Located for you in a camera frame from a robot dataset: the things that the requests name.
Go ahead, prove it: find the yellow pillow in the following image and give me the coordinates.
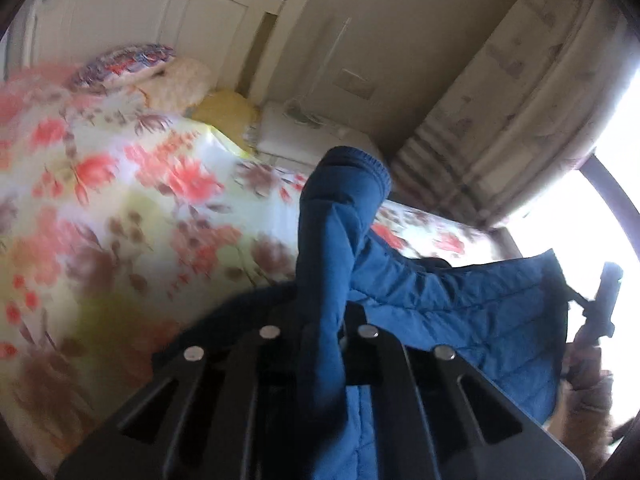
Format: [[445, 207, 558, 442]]
[[191, 90, 260, 154]]

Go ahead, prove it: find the floral bed sheet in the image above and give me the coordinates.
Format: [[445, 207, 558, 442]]
[[0, 62, 504, 476]]

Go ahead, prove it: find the blue padded winter jacket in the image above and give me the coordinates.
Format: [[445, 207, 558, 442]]
[[294, 146, 568, 479]]

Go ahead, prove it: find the striped patterned curtain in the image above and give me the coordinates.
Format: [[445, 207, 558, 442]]
[[390, 0, 639, 228]]

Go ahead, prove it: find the silver desk lamp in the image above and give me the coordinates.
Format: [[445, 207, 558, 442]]
[[283, 16, 352, 129]]

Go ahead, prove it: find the person's right hand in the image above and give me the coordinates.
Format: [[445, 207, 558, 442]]
[[546, 327, 613, 479]]

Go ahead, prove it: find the white bedside table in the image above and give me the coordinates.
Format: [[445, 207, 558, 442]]
[[256, 101, 383, 172]]

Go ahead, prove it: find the cream textured pillow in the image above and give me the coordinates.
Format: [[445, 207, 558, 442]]
[[136, 58, 213, 115]]

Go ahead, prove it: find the white wooden headboard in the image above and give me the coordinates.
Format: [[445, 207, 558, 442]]
[[1, 0, 308, 105]]

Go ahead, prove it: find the window frame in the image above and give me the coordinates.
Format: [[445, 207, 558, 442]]
[[579, 154, 639, 229]]

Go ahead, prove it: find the wall power socket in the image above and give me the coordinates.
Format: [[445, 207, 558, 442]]
[[334, 68, 375, 100]]

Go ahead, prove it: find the patterned red blue pillow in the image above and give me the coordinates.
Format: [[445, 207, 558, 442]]
[[66, 44, 176, 92]]

